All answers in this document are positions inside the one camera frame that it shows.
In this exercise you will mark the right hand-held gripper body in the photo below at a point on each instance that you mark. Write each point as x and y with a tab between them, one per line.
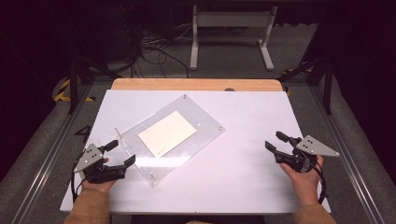
311	147

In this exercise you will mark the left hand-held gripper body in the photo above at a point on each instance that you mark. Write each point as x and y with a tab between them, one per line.
88	157

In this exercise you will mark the clear acrylic frame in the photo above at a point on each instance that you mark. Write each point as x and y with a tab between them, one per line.
193	133

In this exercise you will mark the person's left hand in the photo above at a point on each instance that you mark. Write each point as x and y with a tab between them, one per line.
98	186

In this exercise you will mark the person's right hand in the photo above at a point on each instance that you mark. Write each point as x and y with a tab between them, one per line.
306	186

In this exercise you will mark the white table board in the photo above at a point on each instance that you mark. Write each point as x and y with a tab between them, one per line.
243	174

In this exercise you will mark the cream paper card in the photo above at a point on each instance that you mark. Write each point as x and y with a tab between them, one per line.
168	133

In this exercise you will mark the black metal stand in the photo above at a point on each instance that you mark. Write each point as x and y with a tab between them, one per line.
74	81
327	87

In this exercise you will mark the yellow black floor tape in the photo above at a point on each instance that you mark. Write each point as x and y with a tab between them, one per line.
62	91
295	71

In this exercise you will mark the wooden table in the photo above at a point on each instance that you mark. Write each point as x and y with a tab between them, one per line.
193	84

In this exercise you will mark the white metal table stand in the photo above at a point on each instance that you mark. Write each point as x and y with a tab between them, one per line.
230	19

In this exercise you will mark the black bracket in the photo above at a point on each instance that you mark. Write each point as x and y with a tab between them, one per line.
83	132

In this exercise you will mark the aluminium rail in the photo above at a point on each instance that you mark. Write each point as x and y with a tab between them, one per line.
348	155
46	161

